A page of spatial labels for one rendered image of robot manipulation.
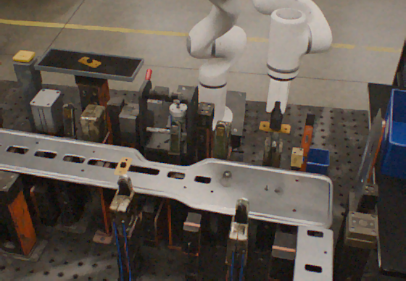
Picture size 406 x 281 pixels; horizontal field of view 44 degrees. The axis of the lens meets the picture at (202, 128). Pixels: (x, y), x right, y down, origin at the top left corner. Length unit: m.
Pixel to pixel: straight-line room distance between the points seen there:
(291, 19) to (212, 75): 0.84
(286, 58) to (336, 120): 1.20
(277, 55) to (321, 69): 2.90
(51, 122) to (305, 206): 0.90
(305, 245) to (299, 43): 0.56
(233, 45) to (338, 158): 0.67
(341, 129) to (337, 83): 1.65
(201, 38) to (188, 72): 2.10
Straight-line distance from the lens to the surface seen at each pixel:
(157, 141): 1.80
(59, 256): 1.84
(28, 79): 2.01
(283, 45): 1.23
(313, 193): 1.60
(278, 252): 1.46
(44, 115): 1.82
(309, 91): 3.86
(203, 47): 1.89
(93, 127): 1.76
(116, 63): 1.87
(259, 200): 1.55
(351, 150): 2.27
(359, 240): 1.47
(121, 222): 1.51
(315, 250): 1.45
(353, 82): 4.05
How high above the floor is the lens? 2.12
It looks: 39 degrees down
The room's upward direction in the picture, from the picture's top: 1 degrees clockwise
